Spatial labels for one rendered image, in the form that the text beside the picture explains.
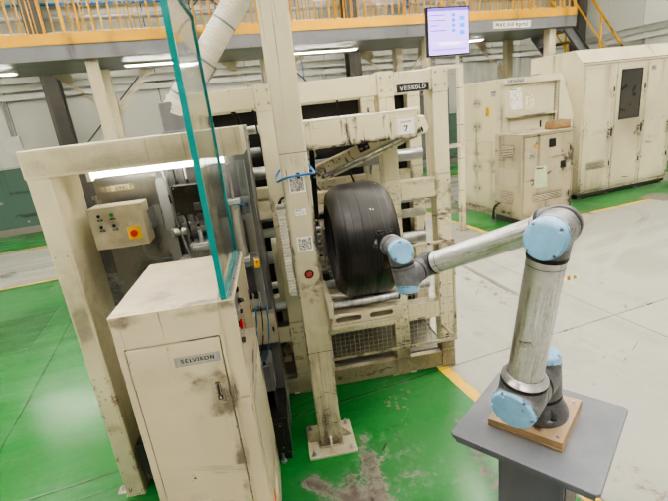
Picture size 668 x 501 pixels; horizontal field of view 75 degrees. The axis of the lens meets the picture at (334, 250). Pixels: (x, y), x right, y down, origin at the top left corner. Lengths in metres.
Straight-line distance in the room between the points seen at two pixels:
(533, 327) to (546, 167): 5.48
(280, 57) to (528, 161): 5.00
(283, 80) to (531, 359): 1.46
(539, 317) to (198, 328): 1.07
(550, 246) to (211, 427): 1.26
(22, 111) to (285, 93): 9.89
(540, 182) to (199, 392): 5.87
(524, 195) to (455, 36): 2.30
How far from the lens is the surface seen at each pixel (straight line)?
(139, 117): 11.26
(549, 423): 1.86
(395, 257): 1.61
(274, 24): 2.08
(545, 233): 1.32
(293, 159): 2.05
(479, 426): 1.90
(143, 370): 1.63
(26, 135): 11.64
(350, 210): 1.99
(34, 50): 7.68
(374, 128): 2.37
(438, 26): 6.13
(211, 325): 1.52
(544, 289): 1.40
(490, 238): 1.58
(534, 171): 6.72
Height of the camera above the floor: 1.81
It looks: 18 degrees down
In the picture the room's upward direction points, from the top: 7 degrees counter-clockwise
